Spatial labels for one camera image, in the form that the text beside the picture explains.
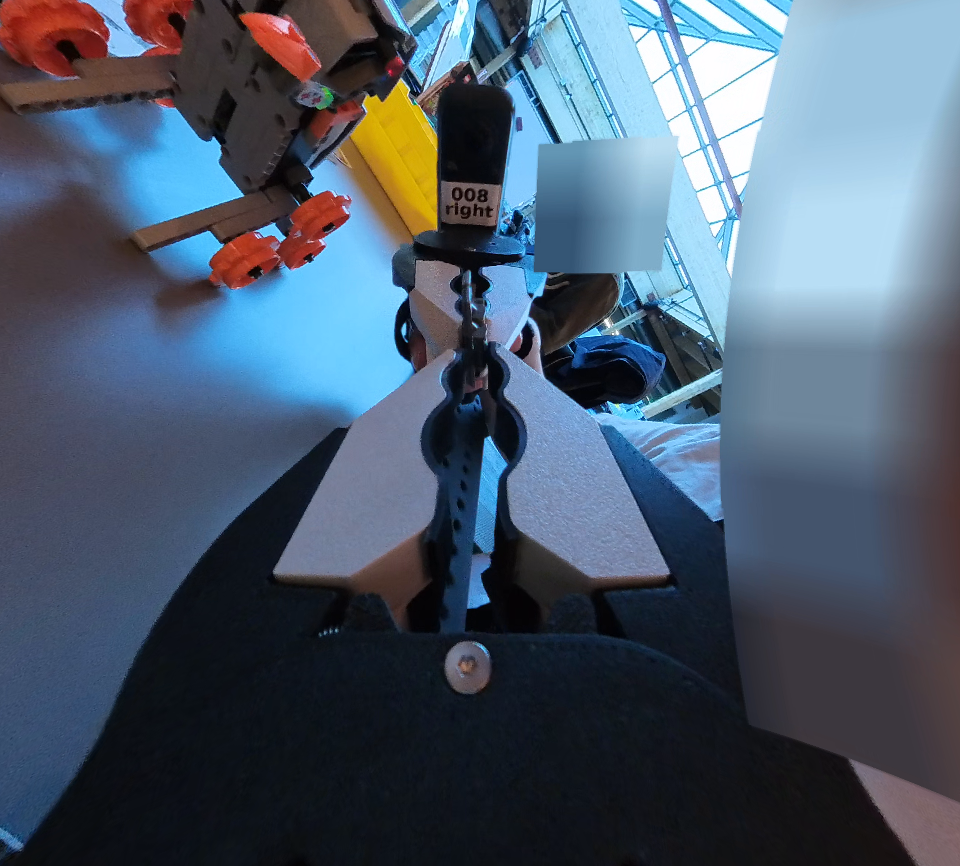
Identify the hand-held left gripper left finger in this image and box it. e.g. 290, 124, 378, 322
273, 349, 481, 633

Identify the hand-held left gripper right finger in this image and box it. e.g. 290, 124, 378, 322
483, 345, 670, 633

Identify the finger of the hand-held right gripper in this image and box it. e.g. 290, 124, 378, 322
408, 262, 472, 370
478, 266, 530, 357

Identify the grey track link piece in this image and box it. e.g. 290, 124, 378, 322
457, 326, 493, 396
452, 270, 490, 341

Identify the person's left forearm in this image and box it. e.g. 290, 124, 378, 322
846, 760, 960, 866

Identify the grey desk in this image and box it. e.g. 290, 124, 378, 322
0, 0, 444, 852

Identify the yellow plastic bin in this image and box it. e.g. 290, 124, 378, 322
347, 80, 441, 239

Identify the black perforated panel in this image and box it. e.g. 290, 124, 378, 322
431, 397, 492, 633

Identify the grey brick-built vehicle model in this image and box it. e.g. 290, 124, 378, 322
0, 0, 421, 291

